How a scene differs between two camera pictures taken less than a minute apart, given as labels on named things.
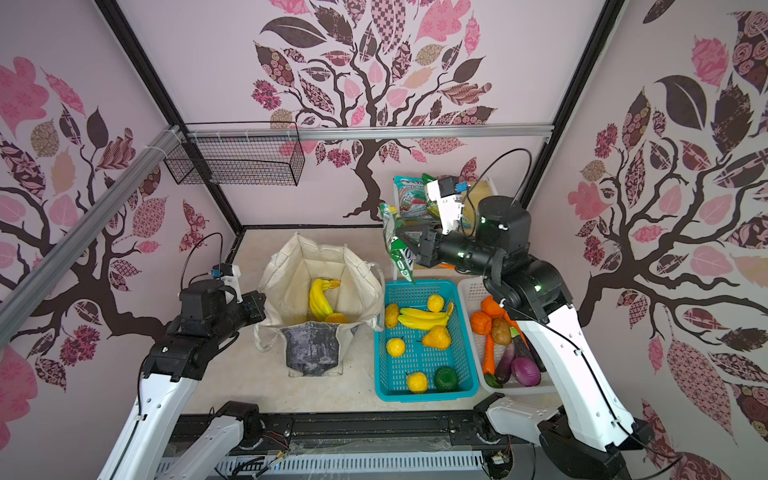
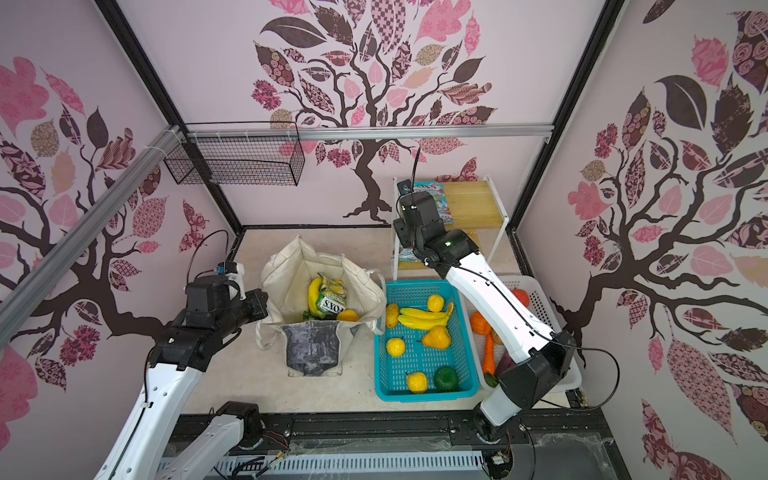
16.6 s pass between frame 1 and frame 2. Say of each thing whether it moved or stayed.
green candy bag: moved
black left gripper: stayed
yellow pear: stayed
